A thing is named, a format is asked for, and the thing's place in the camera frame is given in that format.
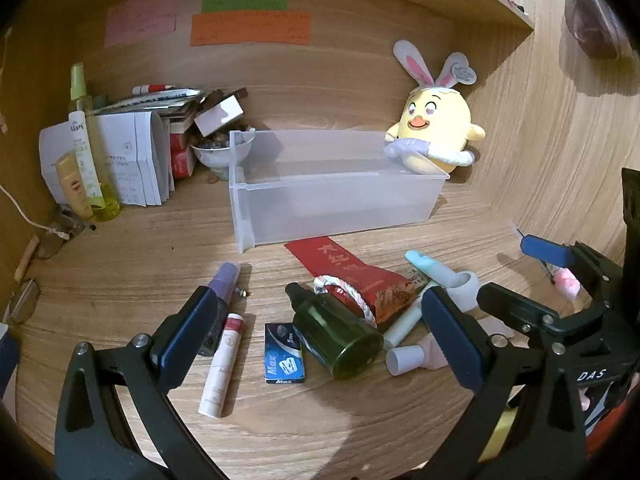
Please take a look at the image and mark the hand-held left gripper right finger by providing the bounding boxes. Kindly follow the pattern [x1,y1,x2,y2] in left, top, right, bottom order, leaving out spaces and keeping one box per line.
[415,285,589,480]

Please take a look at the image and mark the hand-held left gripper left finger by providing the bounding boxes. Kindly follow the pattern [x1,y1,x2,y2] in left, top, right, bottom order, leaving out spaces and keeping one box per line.
[54,286,232,480]

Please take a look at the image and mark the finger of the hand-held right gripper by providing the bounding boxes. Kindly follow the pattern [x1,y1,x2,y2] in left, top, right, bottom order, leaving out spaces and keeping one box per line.
[520,234,626,301]
[477,282,609,349]

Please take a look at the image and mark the mint green tube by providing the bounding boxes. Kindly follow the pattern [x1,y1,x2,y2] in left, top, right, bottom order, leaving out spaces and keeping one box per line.
[383,285,441,349]

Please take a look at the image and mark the pink tube with white cap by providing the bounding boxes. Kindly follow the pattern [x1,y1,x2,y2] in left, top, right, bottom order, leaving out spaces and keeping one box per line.
[385,332,452,377]

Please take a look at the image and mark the white tape roll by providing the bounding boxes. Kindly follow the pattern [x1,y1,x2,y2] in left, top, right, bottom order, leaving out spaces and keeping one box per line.
[447,269,481,312]

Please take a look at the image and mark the white and red tube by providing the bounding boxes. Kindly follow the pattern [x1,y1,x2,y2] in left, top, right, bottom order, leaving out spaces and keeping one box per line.
[198,312,245,419]

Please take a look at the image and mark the purple-capped grey tube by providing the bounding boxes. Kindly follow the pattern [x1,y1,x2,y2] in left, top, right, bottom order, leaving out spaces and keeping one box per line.
[197,262,241,357]

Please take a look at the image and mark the mint green pen-shaped item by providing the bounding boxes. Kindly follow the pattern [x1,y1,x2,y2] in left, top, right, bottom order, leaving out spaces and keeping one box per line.
[404,250,453,287]

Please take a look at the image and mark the small blue box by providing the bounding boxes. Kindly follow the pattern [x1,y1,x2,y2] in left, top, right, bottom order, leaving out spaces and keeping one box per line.
[263,322,306,385]

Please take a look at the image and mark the white rope ring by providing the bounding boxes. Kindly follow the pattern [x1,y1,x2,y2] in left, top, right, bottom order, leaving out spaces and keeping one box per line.
[313,274,377,322]

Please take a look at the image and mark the green glass bottle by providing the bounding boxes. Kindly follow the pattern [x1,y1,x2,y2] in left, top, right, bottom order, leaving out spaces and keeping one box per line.
[284,282,385,380]

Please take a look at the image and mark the red tea packet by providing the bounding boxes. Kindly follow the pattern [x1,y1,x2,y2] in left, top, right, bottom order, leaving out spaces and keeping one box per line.
[283,236,429,325]

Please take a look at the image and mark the clear plastic storage box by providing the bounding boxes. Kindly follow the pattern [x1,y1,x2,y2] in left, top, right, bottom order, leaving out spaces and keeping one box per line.
[228,128,451,254]

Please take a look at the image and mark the small pink object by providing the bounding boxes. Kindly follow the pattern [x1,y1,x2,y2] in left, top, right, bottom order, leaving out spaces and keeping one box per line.
[552,267,584,302]

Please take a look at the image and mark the pale yellow object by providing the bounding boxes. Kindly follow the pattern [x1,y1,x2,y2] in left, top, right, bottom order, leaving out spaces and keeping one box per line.
[480,404,521,464]

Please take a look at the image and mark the red box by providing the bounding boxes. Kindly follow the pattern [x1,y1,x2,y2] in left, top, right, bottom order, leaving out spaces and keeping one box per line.
[169,132,197,179]

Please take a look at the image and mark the yellow chick plush toy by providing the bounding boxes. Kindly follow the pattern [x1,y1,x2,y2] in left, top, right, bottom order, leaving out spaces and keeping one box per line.
[383,39,486,177]

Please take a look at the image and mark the wooden stick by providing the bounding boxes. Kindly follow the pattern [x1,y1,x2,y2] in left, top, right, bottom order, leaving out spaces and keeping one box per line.
[13,237,40,282]

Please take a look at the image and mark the white folded paper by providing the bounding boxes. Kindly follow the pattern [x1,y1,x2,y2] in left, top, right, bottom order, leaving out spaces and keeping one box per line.
[38,111,174,207]

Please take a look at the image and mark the white bowl of nuts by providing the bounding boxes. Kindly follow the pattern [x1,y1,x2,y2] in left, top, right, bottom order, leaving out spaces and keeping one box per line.
[189,132,256,181]

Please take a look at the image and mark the beige small bottle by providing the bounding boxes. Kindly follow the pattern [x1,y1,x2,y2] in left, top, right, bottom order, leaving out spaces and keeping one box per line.
[54,152,94,219]

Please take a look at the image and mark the yellow-green spray bottle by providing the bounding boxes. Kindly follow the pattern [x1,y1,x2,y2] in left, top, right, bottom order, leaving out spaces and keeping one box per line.
[68,63,122,223]

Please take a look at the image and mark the small white cardboard box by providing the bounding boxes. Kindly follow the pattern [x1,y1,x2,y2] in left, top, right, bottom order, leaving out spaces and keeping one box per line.
[193,88,249,137]

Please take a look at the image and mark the stack of books and papers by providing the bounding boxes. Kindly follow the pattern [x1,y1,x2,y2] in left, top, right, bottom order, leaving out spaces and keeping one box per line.
[92,86,207,179]

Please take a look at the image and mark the dark brown blurry object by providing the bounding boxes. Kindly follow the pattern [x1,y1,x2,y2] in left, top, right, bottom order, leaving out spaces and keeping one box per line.
[564,0,627,59]

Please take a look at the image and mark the orange sticky note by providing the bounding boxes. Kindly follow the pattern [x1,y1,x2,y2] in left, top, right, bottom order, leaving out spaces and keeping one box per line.
[189,11,312,47]

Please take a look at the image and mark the pink sticky note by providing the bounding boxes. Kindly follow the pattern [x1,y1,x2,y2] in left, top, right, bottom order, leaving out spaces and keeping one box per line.
[104,0,179,47]

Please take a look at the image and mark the green sticky note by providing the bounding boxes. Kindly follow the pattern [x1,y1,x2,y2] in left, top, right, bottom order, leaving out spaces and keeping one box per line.
[201,0,290,14]

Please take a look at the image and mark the clear frame eyeglasses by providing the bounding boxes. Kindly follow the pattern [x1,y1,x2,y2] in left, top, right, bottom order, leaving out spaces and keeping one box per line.
[37,210,97,261]

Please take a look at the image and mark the white cord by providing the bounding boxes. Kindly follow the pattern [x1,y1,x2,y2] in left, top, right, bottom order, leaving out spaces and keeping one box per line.
[0,184,69,239]

